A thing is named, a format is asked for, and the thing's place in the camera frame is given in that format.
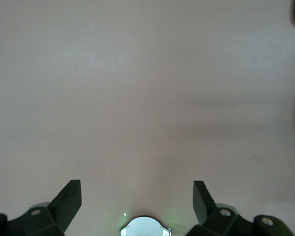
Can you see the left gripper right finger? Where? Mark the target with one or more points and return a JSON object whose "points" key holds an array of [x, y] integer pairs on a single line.
{"points": [[204, 204]]}

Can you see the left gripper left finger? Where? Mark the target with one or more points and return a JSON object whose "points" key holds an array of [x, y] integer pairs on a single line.
{"points": [[64, 204]]}

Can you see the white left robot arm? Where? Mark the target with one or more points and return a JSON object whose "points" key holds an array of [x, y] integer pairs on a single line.
{"points": [[143, 227]]}

